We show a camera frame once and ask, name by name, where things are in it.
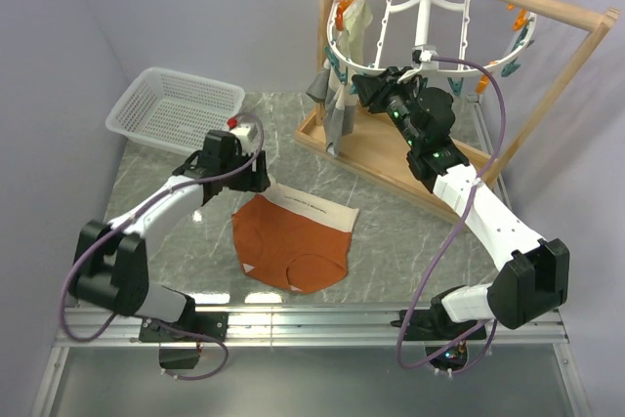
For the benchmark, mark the white oval clip hanger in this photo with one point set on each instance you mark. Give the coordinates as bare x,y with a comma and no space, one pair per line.
400,25

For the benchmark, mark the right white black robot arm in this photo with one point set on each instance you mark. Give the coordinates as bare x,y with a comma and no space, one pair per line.
533,272

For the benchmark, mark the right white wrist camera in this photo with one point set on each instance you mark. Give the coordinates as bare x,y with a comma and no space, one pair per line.
424,57

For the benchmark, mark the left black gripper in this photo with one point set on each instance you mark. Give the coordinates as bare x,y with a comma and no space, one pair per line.
255,182

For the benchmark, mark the orange underwear with beige waistband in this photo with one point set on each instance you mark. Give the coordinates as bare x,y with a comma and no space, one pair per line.
293,240

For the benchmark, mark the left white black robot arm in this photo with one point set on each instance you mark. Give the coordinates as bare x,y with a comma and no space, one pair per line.
110,269

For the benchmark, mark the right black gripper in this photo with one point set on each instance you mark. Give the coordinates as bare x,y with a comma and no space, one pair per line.
374,91

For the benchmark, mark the pale yellow hanging underwear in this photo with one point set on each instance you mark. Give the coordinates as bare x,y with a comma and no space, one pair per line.
356,19

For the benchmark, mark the wooden clothes rack with tray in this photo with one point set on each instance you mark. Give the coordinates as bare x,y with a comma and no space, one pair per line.
392,124

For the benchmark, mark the grey underwear with white waistband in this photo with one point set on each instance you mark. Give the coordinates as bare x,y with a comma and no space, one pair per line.
339,101

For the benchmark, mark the white plastic perforated basket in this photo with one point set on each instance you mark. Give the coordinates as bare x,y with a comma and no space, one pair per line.
172,111

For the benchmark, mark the aluminium mounting rail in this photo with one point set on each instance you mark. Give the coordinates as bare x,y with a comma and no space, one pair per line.
308,325

